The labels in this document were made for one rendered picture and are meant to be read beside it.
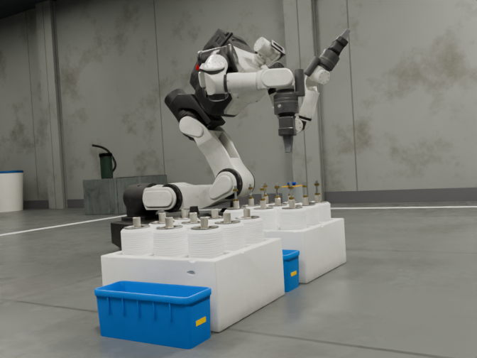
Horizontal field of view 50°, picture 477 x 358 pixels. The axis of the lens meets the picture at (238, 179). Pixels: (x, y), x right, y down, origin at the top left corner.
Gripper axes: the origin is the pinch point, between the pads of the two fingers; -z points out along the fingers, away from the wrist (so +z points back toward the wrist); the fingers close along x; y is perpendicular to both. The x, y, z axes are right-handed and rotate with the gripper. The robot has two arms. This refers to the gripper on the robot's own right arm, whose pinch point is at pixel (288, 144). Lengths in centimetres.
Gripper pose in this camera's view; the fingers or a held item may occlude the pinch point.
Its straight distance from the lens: 183.4
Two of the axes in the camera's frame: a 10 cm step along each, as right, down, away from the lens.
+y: -9.7, 0.5, 2.2
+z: -0.6, -10.0, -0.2
